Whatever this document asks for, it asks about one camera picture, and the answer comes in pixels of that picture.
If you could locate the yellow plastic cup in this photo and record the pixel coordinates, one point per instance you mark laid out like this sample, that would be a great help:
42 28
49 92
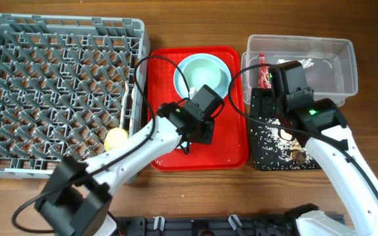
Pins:
115 138

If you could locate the black plastic tray bin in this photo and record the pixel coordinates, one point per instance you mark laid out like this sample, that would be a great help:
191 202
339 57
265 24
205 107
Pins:
254 113

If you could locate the clear plastic bin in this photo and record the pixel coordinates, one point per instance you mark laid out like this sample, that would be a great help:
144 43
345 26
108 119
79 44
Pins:
334 73

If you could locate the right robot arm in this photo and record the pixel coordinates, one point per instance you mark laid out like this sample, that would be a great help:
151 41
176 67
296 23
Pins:
322 130

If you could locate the white plastic spoon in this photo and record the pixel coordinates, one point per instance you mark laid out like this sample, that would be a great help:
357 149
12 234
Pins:
124 102

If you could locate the grey plastic dishwasher rack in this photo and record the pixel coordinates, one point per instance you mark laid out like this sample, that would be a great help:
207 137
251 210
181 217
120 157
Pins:
60 87

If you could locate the light green small bowl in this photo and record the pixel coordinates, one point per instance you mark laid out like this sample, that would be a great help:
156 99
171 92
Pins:
200 72

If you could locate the food scraps and rice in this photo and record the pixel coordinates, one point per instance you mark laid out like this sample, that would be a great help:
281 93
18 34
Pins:
274 149

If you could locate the red plastic tray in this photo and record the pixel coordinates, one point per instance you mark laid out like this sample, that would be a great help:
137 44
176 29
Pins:
229 146

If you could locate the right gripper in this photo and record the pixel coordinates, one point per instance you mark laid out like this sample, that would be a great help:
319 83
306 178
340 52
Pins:
266 98

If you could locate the light blue plate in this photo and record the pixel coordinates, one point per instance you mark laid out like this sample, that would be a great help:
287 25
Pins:
182 87

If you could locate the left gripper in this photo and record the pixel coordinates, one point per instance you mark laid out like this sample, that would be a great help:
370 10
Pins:
208 136

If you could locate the white napkin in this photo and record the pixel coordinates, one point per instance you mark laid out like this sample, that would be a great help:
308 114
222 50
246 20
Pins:
306 63

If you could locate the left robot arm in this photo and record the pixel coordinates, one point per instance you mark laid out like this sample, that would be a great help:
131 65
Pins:
77 196

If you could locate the red snack wrapper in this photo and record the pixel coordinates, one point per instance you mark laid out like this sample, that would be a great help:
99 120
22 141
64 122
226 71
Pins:
264 78

